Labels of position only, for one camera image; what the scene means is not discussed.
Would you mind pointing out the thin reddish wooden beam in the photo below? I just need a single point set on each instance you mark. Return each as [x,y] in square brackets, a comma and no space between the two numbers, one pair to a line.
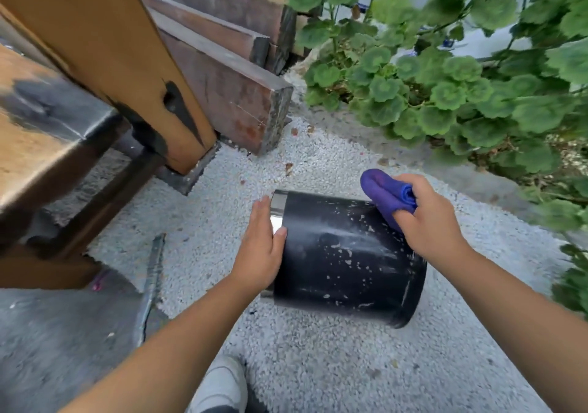
[206,27]

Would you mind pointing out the thick dark wooden beam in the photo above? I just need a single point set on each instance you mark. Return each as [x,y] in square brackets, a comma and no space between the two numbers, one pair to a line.
[220,86]

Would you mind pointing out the green geranium plant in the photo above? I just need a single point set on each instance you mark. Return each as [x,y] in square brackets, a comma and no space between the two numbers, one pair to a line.
[413,91]

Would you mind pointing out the person's left hand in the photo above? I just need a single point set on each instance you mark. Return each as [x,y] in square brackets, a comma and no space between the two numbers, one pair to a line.
[257,252]

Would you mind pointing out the wooden bench with backrest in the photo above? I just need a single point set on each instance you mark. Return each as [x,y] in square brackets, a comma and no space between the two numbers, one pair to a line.
[92,36]

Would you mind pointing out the grey metal strip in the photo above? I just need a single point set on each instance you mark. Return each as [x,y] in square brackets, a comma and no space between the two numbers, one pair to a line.
[154,279]

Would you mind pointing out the small pink object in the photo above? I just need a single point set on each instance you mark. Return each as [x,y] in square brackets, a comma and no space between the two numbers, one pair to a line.
[97,285]

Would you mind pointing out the person's white shoe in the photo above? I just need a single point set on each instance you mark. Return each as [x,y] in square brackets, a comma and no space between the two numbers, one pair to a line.
[220,385]

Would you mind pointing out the person's right hand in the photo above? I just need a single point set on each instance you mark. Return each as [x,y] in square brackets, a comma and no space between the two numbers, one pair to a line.
[432,229]

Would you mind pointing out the grey concrete garden curb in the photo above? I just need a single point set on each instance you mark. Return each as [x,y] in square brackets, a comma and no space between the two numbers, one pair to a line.
[349,132]

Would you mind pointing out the person's left forearm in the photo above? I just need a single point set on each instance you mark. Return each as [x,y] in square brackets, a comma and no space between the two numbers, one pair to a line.
[151,362]

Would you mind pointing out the purple microfibre cloth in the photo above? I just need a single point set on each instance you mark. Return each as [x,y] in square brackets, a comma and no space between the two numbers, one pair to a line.
[381,192]

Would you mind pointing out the person's right forearm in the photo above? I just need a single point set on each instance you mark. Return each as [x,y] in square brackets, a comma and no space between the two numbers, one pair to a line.
[519,325]

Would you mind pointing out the black bucket with metal rim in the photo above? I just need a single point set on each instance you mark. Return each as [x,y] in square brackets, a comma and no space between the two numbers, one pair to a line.
[340,261]

